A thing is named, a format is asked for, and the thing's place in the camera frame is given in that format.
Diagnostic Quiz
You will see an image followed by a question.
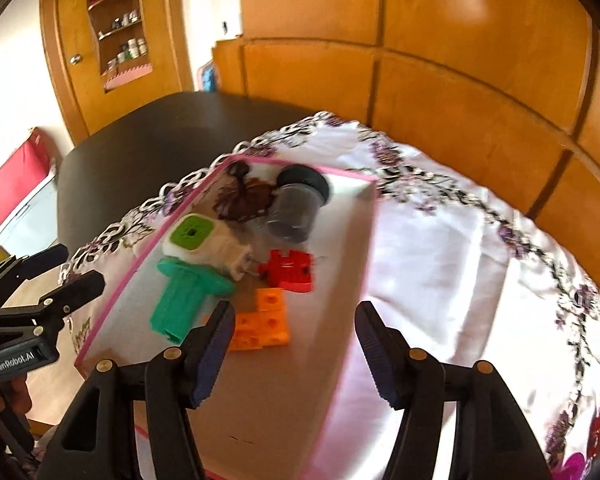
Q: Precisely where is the magenta plastic funnel cup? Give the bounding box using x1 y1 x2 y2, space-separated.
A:
551 453 596 480

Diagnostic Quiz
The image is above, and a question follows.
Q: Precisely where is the red cylindrical capsule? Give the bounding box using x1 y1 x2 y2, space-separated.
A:
587 416 600 460

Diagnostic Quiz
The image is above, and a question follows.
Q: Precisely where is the green plastic T-shaped piece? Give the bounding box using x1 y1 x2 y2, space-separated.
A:
150 257 236 344

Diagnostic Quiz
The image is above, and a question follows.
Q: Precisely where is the white green plug-in device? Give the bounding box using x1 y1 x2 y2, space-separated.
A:
162 214 253 281

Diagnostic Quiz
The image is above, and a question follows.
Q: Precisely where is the orange linked cubes toy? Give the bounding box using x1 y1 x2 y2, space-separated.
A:
201 287 293 352

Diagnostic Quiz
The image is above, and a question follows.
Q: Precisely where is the dark red flower-shaped dish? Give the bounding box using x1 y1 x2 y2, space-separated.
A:
213 160 275 223

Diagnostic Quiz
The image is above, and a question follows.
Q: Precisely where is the red plastic block toy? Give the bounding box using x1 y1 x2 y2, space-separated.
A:
257 249 314 294

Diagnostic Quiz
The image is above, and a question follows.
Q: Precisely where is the black-lidded clear jar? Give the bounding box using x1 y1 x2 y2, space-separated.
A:
266 164 331 244

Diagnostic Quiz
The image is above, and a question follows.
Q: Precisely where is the person's left hand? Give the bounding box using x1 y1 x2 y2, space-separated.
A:
0 375 32 415

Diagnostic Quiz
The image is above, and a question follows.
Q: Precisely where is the red and white board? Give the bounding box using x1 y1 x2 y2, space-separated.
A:
0 127 58 256

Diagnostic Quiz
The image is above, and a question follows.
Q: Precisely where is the white embroidered floral tablecloth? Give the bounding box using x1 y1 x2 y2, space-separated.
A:
58 110 600 480

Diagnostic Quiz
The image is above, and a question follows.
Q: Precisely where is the black padded massage table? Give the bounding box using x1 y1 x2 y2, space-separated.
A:
57 92 313 252

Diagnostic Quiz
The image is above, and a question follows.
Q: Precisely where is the pink-rimmed white tray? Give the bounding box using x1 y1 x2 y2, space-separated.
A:
76 167 378 479

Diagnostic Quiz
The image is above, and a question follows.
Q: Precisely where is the wooden shelf cupboard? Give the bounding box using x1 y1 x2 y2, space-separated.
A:
40 0 193 144

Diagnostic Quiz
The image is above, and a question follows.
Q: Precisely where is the wooden wall cabinet panelling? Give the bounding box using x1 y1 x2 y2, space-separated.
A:
213 0 600 286

